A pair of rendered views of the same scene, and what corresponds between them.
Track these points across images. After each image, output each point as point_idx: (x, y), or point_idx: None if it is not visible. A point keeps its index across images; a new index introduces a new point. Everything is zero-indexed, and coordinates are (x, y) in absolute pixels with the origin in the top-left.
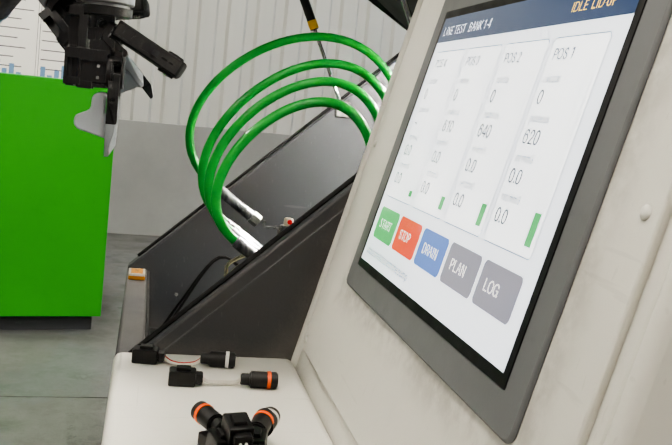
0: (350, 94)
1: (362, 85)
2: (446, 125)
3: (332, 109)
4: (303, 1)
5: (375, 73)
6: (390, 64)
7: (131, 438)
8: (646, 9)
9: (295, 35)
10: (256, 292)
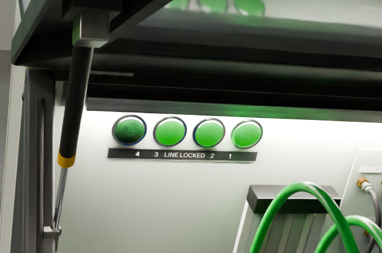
0: (51, 207)
1: (52, 184)
2: None
3: (54, 247)
4: (78, 132)
5: (43, 154)
6: (53, 130)
7: None
8: None
9: (353, 237)
10: None
